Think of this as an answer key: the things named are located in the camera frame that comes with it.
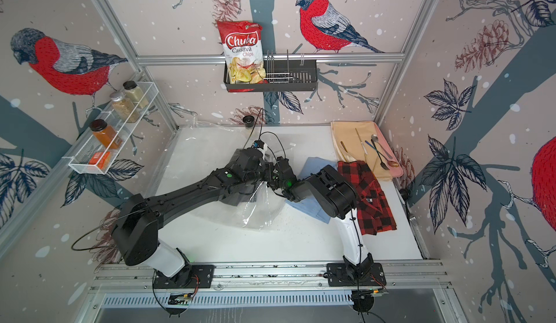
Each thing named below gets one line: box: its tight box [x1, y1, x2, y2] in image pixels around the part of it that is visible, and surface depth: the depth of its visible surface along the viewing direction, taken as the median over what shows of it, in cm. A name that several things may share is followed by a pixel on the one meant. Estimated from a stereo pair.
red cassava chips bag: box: [216, 21, 268, 85], surface depth 84 cm
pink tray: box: [372, 120, 404, 178], surface depth 109 cm
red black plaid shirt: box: [337, 160, 398, 236], surface depth 91 cm
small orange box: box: [88, 151, 111, 170], surface depth 68 cm
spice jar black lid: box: [123, 80, 138, 90], surface depth 81 cm
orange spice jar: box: [89, 118, 124, 150], surface depth 68 cm
